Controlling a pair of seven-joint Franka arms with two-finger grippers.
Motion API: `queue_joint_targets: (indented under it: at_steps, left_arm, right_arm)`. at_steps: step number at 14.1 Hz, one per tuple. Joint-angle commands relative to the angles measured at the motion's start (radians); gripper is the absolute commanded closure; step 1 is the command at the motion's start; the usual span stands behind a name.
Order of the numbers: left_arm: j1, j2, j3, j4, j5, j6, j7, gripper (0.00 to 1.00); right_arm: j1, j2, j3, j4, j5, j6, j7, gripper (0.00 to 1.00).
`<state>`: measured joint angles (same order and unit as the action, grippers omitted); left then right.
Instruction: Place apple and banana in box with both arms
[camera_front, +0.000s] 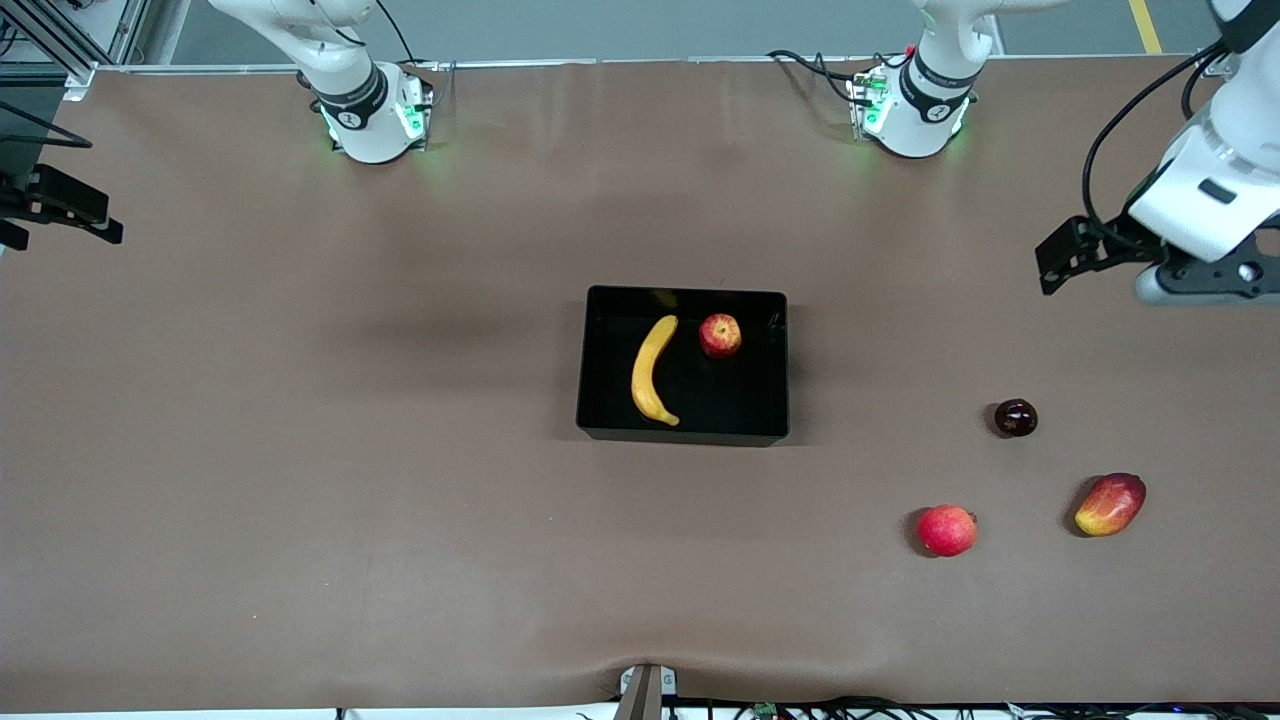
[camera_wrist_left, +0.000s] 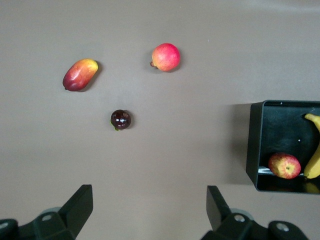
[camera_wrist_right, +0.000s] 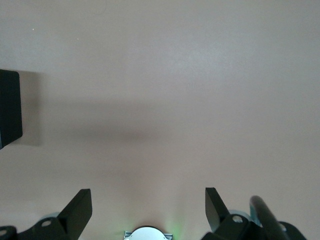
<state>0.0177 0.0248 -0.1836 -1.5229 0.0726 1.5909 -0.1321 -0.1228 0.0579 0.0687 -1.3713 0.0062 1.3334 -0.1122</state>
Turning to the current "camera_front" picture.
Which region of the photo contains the brown table cover sheet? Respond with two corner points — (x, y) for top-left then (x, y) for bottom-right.
(0, 58), (1280, 713)

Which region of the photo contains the aluminium frame profile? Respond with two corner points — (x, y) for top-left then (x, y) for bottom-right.
(0, 0), (151, 101)

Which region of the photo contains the black plastic box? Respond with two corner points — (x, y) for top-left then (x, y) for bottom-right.
(576, 285), (791, 447)

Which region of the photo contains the grey table clamp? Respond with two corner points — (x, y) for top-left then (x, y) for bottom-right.
(619, 664), (679, 720)

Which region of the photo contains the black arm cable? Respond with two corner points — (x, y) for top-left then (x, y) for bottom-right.
(1080, 40), (1233, 233)

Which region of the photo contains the red yellow mango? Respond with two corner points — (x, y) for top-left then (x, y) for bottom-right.
(1074, 473), (1147, 538)

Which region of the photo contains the black base cable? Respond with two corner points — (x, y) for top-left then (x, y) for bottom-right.
(766, 48), (881, 106)

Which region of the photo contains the red yellow apple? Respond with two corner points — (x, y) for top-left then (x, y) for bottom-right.
(699, 313), (743, 360)

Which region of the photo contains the yellow banana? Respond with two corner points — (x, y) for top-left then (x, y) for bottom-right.
(631, 315), (681, 428)

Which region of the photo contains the round red apple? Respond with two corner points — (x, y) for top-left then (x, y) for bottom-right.
(917, 504), (978, 558)

